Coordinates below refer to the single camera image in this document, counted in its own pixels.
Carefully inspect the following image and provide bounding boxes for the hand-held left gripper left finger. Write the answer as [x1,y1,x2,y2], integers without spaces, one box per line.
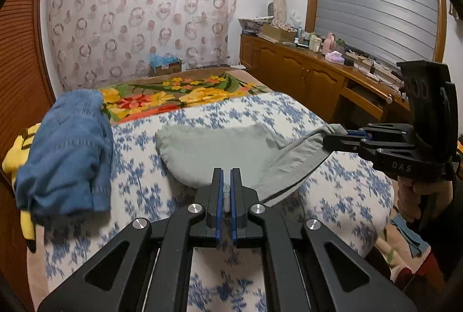
[36,167,224,312]

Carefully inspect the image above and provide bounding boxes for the colourful flower blanket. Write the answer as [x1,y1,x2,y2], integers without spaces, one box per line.
[98,66,433,273]

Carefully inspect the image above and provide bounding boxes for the blue denim jeans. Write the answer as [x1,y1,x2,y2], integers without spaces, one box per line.
[14,90,114,217]

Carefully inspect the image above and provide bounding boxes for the circle print curtain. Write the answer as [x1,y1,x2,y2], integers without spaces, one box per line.
[43,0,239,92]

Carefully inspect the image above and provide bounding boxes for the small cardboard box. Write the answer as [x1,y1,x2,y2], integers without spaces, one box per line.
[150,61,182,77]

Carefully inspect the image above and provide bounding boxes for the blue grey cloth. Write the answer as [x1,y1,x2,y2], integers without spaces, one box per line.
[391,214,429,256]

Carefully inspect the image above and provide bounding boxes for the person's right hand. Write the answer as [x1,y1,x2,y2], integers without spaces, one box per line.
[397,178,429,223]

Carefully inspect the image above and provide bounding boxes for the blue floral bedsheet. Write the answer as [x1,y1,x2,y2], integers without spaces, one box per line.
[43,91,395,312]

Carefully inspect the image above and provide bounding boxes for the wooden cabinet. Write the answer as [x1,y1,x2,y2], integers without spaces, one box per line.
[239,34,411,125]

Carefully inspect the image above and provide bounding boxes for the blue plastic bag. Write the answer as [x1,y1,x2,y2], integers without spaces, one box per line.
[150,53,179,67]

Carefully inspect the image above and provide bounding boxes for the person's right forearm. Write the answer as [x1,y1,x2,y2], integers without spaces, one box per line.
[416,221,463,291]

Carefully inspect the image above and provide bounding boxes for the yellow plush toy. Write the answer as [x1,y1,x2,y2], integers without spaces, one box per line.
[2,122,44,255]

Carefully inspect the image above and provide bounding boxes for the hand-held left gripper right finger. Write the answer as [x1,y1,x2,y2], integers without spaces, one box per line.
[230,167,418,312]

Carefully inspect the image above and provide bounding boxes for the wooden louvered wardrobe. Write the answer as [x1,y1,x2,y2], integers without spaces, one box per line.
[0,0,56,309]

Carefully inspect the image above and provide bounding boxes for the grey pants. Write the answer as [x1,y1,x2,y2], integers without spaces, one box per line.
[155,122,344,208]

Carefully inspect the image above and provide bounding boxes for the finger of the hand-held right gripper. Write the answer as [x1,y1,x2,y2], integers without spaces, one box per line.
[323,132,416,168]
[345,123,415,141]

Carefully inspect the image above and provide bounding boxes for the stack of papers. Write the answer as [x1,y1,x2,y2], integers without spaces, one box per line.
[238,16,273,34]

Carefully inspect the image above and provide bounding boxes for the white power strip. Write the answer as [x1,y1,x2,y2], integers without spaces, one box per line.
[343,50,396,78]

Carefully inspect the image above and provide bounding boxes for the open cardboard box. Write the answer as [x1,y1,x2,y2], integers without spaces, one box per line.
[260,23,296,43]

